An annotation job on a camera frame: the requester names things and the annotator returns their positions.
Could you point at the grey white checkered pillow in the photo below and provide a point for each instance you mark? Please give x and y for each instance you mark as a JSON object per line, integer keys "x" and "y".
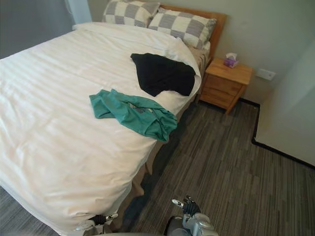
{"x": 128, "y": 12}
{"x": 182, "y": 24}

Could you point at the wooden headboard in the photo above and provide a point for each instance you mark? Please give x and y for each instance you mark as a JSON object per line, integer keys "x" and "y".
{"x": 217, "y": 29}

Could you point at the green cloth garment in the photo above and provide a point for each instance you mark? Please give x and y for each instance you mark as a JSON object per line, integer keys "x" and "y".
{"x": 137, "y": 115}

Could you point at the white striped duvet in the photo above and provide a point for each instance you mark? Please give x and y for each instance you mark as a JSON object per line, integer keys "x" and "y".
{"x": 61, "y": 98}

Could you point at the purple tissue box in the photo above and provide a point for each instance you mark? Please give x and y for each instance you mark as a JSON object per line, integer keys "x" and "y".
{"x": 230, "y": 61}

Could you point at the grey robot leg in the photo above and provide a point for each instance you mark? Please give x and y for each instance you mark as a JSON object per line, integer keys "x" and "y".
{"x": 173, "y": 226}

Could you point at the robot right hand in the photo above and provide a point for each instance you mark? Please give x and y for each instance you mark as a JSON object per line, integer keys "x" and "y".
{"x": 190, "y": 209}

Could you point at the wooden nightstand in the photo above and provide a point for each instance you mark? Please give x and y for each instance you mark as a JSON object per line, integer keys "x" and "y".
{"x": 226, "y": 81}

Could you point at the white wall socket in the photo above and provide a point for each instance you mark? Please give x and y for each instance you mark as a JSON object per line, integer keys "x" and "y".
{"x": 265, "y": 74}

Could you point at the black cloth garment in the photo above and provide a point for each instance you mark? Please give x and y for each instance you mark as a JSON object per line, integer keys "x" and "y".
{"x": 165, "y": 73}

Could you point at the beige bed sheet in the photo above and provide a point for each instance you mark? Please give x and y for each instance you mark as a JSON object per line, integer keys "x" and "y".
{"x": 200, "y": 57}

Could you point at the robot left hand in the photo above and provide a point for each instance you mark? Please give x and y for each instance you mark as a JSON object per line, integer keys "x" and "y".
{"x": 98, "y": 220}

